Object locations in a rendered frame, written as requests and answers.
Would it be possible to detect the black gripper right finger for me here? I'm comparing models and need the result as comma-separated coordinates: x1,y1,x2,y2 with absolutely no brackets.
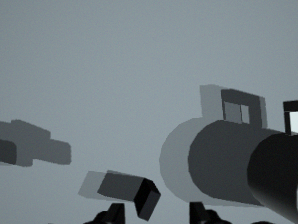
189,202,274,224

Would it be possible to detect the black domino with yellow and green pips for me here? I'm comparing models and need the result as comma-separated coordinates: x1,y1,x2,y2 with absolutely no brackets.
134,177,161,221

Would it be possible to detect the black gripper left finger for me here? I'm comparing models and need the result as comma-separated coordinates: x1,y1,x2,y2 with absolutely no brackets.
83,203,125,224

